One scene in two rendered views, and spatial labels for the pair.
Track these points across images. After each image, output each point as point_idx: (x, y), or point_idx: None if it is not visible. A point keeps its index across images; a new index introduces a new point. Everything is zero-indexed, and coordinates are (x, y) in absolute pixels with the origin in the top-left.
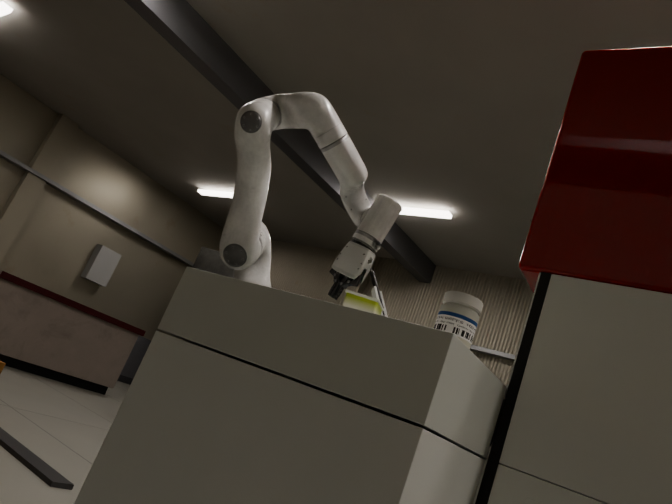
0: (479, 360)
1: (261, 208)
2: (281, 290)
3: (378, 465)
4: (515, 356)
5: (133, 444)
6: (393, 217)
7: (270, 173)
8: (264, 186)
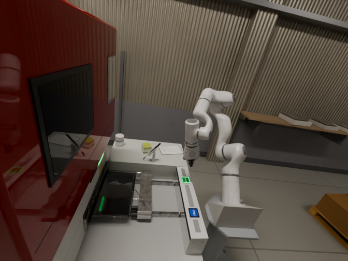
0: (112, 146)
1: (219, 135)
2: (154, 141)
3: None
4: (106, 153)
5: None
6: (185, 128)
7: (220, 121)
8: (218, 127)
